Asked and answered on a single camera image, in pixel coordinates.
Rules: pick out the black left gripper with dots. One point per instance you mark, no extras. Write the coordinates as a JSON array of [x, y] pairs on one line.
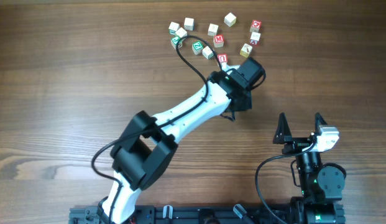
[[248, 105]]

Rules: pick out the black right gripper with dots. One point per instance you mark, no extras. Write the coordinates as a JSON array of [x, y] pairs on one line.
[[284, 136]]

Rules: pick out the red U letter block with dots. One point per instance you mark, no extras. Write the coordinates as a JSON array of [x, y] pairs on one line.
[[223, 58]]

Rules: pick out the green Z letter block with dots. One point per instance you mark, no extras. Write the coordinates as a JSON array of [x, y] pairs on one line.
[[197, 47]]

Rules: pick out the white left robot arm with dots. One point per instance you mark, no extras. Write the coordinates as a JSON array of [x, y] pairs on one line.
[[146, 147]]

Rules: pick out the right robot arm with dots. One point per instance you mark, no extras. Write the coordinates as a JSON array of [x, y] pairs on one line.
[[321, 184]]

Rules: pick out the yellow K letter block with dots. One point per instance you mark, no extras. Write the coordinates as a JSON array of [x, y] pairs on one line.
[[246, 50]]

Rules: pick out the white block number nine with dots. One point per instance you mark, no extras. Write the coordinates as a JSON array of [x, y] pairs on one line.
[[207, 53]]

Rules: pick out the white block red A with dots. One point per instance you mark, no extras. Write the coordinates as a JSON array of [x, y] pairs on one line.
[[254, 38]]

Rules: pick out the red M letter block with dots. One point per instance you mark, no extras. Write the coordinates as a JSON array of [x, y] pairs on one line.
[[218, 41]]

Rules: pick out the white block red drawing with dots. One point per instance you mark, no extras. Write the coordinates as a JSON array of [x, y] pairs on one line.
[[213, 30]]

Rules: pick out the red Q letter block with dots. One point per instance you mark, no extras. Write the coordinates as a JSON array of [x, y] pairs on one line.
[[255, 26]]

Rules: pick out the plain cream wooden block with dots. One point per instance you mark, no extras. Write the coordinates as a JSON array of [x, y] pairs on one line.
[[230, 19]]

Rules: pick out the white yellow-edged block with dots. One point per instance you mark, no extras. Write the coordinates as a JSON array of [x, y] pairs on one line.
[[181, 32]]

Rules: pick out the green J letter block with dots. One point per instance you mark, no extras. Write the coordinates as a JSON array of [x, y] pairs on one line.
[[176, 42]]

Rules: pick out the plain white wooden block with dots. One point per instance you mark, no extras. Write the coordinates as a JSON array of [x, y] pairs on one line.
[[189, 23]]

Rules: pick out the green V letter block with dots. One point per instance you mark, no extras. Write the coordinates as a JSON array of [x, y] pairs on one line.
[[173, 27]]

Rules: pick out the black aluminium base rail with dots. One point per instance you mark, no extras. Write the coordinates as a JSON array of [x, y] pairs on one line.
[[237, 214]]

